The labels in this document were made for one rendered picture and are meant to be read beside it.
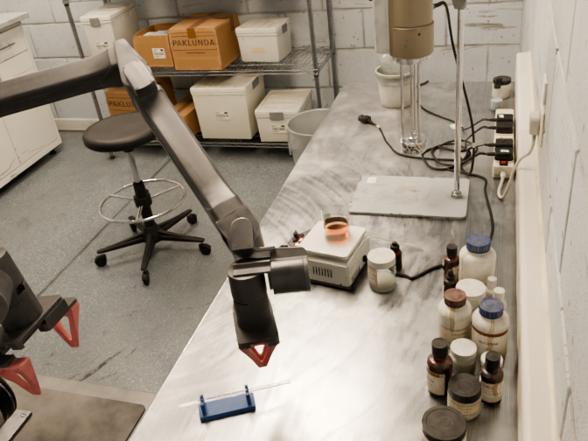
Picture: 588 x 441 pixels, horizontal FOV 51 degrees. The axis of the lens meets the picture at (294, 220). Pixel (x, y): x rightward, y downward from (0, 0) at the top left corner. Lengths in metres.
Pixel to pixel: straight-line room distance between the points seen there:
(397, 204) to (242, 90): 2.03
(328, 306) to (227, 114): 2.42
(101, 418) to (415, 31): 1.24
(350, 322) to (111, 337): 1.49
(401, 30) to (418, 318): 0.63
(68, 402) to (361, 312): 0.91
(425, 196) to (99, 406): 1.04
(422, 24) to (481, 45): 2.18
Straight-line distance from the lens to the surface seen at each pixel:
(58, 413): 1.85
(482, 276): 1.30
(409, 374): 1.18
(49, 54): 4.62
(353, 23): 3.66
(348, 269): 1.33
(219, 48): 3.48
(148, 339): 2.53
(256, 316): 0.99
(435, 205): 1.63
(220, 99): 3.60
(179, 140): 1.10
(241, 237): 0.97
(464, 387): 1.08
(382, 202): 1.64
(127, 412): 1.77
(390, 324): 1.27
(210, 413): 1.15
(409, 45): 1.46
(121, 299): 2.79
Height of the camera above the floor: 1.60
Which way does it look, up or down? 32 degrees down
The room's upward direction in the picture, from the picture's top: 8 degrees counter-clockwise
